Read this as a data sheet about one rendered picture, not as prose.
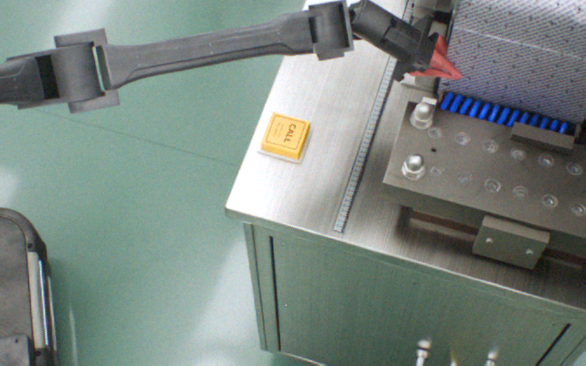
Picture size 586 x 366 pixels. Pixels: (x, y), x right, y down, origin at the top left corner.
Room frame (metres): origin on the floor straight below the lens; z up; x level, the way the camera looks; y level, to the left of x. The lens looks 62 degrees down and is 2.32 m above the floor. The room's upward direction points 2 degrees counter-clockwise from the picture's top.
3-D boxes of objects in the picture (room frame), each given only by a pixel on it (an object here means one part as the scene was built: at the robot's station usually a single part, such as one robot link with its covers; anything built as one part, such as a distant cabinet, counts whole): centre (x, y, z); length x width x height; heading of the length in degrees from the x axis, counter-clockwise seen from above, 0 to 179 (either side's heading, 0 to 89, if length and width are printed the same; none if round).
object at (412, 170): (0.67, -0.20, 1.05); 0.04 x 0.04 x 0.04
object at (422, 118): (0.76, -0.22, 1.05); 0.04 x 0.04 x 0.04
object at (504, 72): (0.79, -0.37, 1.11); 0.23 x 0.01 x 0.18; 70
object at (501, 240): (0.57, -0.35, 0.96); 0.10 x 0.03 x 0.11; 70
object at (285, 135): (0.81, 0.00, 0.91); 0.07 x 0.07 x 0.02; 70
